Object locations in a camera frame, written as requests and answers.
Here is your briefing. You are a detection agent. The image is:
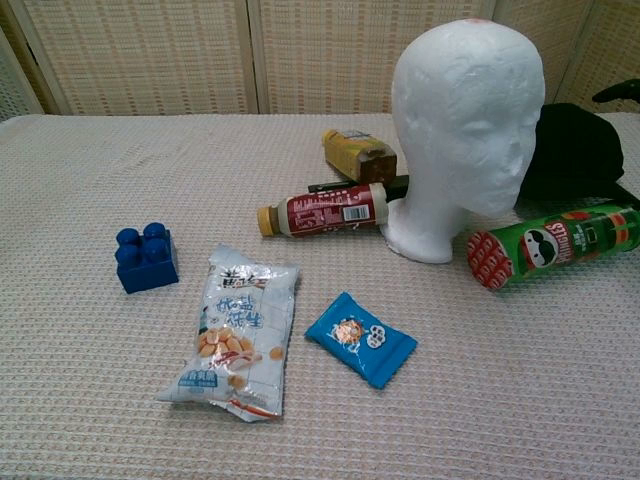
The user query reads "beige woven tablecloth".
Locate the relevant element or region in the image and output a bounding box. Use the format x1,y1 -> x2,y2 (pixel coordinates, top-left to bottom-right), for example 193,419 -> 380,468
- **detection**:
0,112 -> 640,480

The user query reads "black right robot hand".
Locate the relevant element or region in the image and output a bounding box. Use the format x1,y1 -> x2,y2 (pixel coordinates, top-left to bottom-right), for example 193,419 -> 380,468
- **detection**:
592,76 -> 640,105

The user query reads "blue toy building block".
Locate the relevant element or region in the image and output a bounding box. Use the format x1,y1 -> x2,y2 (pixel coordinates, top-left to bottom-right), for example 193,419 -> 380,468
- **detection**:
114,222 -> 180,295

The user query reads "blue snack packet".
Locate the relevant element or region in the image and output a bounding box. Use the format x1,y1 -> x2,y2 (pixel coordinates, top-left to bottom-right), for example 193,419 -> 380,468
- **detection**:
304,291 -> 419,390

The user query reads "white foam mannequin head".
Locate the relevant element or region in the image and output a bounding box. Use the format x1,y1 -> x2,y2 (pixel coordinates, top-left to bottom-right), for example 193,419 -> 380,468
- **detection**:
378,17 -> 547,264

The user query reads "red label drink bottle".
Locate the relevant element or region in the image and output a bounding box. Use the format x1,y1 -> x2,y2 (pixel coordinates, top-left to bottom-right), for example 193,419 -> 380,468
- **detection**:
256,181 -> 389,238

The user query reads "beige woven folding screen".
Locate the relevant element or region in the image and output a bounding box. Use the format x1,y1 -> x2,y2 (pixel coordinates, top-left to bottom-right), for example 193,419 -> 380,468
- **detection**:
0,0 -> 640,121

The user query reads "black flat bar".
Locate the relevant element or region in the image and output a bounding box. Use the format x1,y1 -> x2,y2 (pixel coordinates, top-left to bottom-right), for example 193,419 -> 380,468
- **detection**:
307,173 -> 410,201

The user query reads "black baseball cap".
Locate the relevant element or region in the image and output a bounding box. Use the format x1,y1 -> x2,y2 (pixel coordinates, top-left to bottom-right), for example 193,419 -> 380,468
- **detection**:
517,102 -> 640,209

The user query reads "white peanut snack bag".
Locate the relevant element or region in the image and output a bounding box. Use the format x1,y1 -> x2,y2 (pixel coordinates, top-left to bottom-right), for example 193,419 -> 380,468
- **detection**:
155,243 -> 302,424

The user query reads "green Pringles can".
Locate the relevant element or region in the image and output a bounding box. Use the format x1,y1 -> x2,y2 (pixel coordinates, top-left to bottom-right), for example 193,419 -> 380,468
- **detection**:
466,203 -> 640,291

